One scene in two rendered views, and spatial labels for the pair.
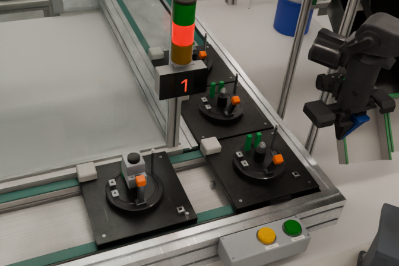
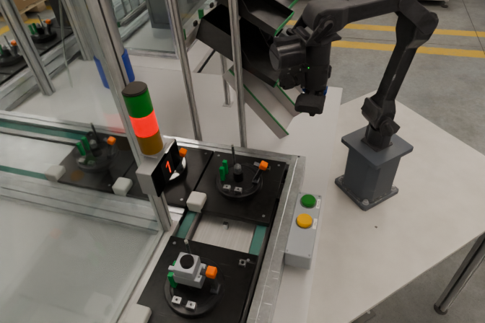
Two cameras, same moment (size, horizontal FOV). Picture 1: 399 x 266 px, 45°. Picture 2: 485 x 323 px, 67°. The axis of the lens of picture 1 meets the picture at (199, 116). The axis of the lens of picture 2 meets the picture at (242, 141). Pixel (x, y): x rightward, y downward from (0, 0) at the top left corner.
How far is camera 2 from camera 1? 0.52 m
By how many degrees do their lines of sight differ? 34
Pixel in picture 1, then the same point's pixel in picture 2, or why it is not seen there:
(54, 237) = not seen: outside the picture
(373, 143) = (283, 110)
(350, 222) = (308, 170)
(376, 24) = (326, 8)
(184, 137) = not seen: hidden behind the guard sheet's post
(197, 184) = (214, 236)
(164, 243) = (262, 296)
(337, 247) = (321, 189)
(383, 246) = (374, 161)
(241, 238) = (295, 237)
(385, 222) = (357, 147)
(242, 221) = (279, 227)
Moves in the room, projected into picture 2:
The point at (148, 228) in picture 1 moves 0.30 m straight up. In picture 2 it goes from (241, 301) to (231, 220)
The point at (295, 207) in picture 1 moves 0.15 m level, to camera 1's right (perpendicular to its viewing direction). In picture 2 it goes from (291, 187) to (318, 160)
